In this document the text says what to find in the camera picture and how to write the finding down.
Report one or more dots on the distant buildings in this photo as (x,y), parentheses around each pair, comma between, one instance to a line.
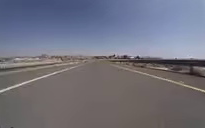
(123,56)

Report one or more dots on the grey asphalt road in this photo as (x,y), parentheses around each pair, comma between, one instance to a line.
(103,96)

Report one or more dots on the grey guardrail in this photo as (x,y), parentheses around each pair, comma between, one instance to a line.
(20,63)
(176,61)

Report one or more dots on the white car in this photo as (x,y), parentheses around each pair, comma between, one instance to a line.
(203,71)

